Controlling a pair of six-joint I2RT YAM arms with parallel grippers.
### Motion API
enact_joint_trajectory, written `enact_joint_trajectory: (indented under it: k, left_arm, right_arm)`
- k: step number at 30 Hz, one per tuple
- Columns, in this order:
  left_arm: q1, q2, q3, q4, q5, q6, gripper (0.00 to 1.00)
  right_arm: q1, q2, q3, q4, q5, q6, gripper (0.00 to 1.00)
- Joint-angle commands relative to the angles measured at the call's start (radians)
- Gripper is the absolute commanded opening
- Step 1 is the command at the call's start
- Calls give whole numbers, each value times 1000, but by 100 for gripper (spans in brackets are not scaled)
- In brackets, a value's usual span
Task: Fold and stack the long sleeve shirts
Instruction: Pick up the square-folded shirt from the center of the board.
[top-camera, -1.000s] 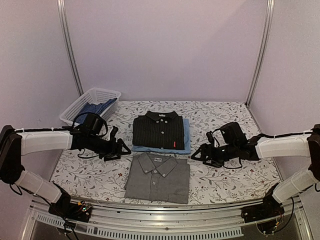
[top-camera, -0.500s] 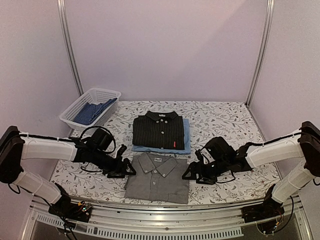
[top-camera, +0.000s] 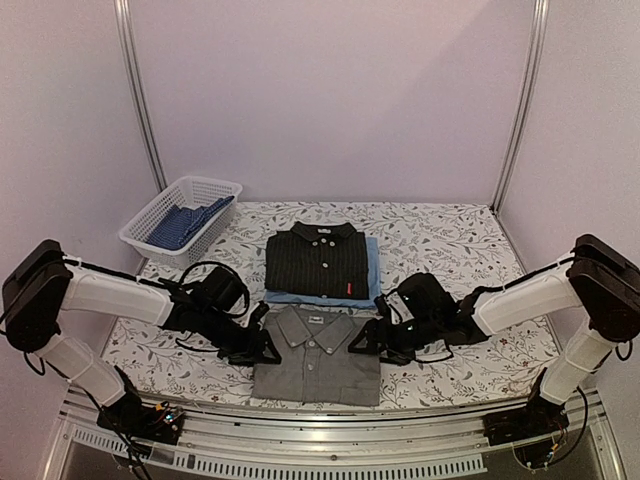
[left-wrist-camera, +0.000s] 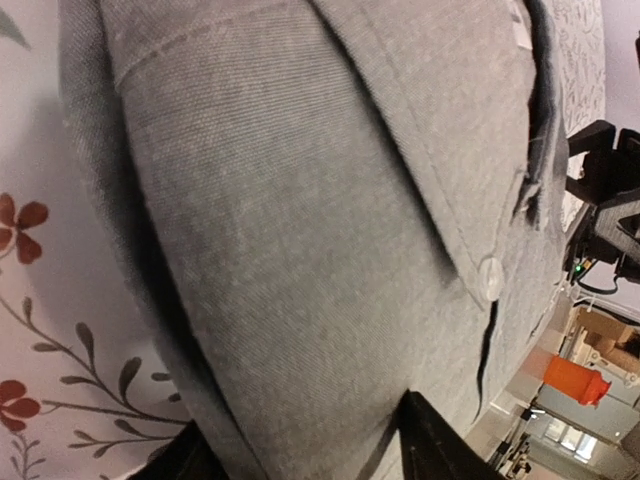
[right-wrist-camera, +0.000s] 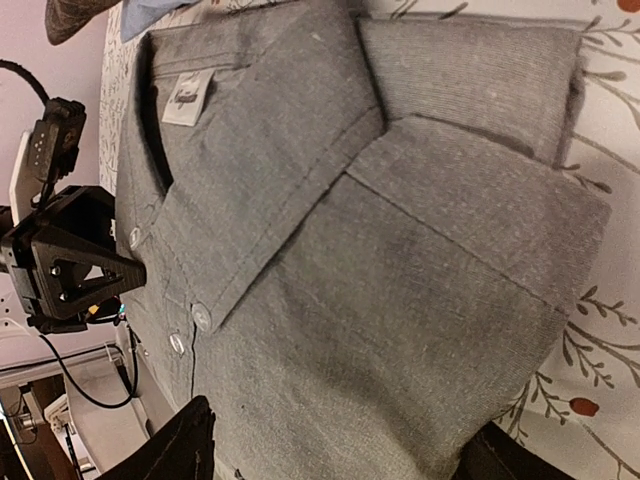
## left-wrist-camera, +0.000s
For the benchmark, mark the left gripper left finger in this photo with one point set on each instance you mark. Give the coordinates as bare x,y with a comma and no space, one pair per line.
187,457

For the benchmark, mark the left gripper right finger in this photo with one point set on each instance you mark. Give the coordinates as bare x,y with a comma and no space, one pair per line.
431,449

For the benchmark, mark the grey long sleeve shirt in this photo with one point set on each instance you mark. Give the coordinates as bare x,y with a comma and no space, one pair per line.
321,205

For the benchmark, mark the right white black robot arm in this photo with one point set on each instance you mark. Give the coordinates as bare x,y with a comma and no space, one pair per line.
611,163

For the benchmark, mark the floral patterned tablecloth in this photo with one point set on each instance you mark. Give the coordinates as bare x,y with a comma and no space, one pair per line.
83,392

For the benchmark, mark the orange object in background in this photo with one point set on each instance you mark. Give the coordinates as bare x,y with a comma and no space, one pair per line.
584,385

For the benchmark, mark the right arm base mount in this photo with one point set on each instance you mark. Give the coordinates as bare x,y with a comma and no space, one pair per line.
586,249

